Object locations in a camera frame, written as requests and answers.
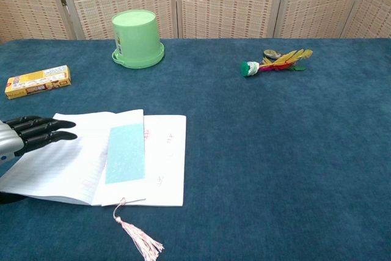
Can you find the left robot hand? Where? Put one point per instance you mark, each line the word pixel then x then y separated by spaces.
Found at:
pixel 27 134

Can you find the white notebook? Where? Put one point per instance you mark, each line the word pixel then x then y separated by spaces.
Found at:
pixel 61 166

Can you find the light blue tasselled bookmark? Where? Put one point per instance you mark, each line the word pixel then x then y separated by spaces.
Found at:
pixel 126 151

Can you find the yellow cardboard box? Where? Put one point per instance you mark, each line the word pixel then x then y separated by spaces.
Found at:
pixel 36 82

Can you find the upturned green plastic bucket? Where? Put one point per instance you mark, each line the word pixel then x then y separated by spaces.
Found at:
pixel 137 38

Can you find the colourful feather shuttlecock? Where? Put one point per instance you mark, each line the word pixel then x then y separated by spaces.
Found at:
pixel 249 68

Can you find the woven bamboo folding screen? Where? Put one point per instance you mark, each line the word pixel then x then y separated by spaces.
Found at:
pixel 229 4

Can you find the dark blue table cloth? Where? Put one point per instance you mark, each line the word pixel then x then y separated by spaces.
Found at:
pixel 275 151

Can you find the correction tape dispenser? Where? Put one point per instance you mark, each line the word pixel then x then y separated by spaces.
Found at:
pixel 270 53

